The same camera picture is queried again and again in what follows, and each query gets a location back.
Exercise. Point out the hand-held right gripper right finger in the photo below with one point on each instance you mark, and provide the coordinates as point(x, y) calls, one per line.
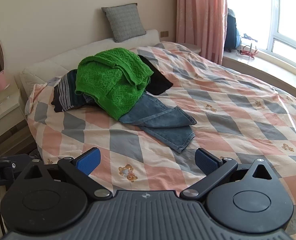
point(208, 162)

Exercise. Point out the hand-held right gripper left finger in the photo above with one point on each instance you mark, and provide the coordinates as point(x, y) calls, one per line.
point(88, 161)

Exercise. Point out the blue denim jeans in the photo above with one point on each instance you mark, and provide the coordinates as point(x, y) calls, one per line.
point(160, 122)

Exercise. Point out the green knitted sweater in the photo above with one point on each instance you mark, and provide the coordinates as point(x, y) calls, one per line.
point(108, 85)

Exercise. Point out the cream dressing table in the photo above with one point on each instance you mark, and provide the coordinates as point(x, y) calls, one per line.
point(5, 122)

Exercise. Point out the pink grey checkered blanket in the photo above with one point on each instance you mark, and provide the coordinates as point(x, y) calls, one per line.
point(238, 120)

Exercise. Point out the dark striped garment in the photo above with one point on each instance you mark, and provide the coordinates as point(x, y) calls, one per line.
point(66, 93)

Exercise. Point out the black garment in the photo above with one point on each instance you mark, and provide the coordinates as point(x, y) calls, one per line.
point(156, 80)

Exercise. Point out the cream padded bed headboard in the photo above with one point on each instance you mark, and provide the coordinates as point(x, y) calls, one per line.
point(63, 60)

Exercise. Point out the round white side table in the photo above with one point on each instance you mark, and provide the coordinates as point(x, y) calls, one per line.
point(190, 47)

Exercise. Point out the dark blue bag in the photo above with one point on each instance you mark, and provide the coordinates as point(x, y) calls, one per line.
point(231, 32)

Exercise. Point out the grey checked pillow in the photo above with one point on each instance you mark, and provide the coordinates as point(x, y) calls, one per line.
point(125, 22)

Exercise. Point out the pink curtain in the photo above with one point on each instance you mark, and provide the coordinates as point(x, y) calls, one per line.
point(200, 17)

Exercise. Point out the white framed window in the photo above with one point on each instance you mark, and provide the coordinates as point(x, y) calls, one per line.
point(288, 17)

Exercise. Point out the brass wall socket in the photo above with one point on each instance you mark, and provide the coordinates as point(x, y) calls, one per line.
point(164, 33)

